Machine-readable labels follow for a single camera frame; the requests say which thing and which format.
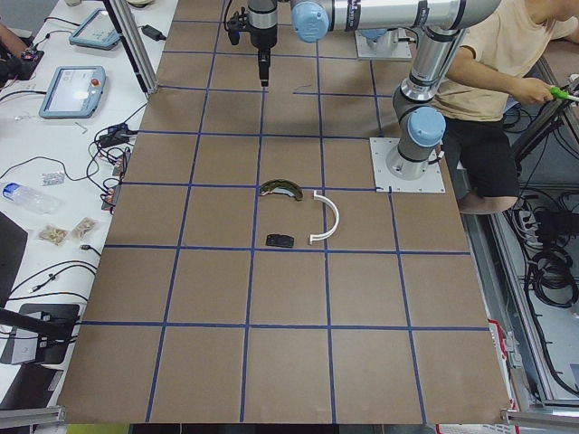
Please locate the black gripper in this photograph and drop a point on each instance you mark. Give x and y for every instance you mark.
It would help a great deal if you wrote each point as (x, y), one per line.
(262, 39)

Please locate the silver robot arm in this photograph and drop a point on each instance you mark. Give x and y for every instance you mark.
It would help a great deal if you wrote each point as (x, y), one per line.
(439, 27)
(388, 38)

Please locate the black power adapter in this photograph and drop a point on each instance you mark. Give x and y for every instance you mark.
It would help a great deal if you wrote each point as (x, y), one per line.
(152, 33)

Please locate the olive green brake shoe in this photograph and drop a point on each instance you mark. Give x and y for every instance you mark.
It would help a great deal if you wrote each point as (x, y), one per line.
(281, 186)

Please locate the far teach pendant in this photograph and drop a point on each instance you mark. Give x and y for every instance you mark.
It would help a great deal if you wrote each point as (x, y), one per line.
(96, 31)

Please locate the teach pendant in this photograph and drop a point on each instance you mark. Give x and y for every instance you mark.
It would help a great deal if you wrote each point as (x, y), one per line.
(74, 92)
(96, 31)

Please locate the black brake pad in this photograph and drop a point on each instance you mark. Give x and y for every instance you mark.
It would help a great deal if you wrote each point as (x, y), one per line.
(277, 240)

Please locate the white curved plastic part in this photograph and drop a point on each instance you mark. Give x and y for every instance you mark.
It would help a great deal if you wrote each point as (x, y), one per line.
(316, 196)

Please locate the near teach pendant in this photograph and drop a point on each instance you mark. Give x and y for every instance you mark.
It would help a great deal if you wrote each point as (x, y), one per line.
(74, 92)

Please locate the seated person beige shirt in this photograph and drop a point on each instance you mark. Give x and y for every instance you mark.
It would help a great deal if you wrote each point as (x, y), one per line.
(490, 67)

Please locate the clear plastic water bottle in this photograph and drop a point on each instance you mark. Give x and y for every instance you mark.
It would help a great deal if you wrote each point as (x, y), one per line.
(30, 199)

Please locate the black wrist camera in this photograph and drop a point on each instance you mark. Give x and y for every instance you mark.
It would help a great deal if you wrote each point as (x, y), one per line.
(236, 25)

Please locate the aluminium frame post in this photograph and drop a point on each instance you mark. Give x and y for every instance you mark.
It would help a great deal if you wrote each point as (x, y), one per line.
(126, 27)

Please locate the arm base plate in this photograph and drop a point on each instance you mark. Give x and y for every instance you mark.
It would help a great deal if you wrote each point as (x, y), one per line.
(364, 51)
(394, 174)

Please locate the green handled reach stick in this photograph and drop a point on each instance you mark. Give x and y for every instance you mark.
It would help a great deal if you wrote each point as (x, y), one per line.
(558, 93)

